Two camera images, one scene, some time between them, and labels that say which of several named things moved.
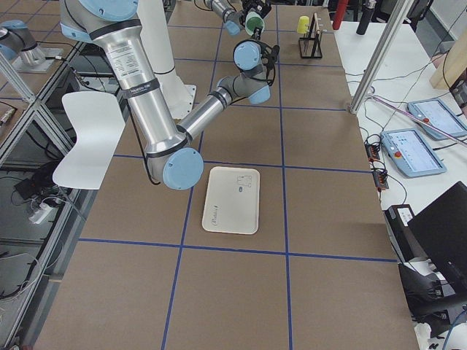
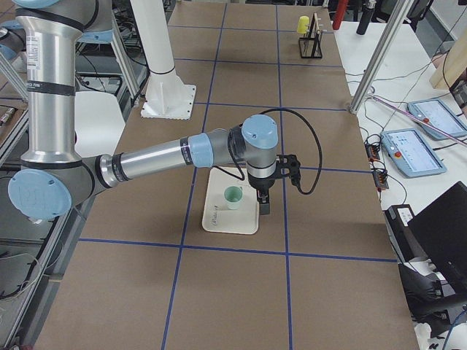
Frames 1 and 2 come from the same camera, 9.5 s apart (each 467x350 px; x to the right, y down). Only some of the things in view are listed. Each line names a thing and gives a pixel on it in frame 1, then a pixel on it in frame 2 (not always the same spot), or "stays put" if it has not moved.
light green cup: [254, 20] → [233, 195]
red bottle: [341, 10] stays put
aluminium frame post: [381, 52] stays put
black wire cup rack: [310, 44] stays put
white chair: [98, 122] stays put
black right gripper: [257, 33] → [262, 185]
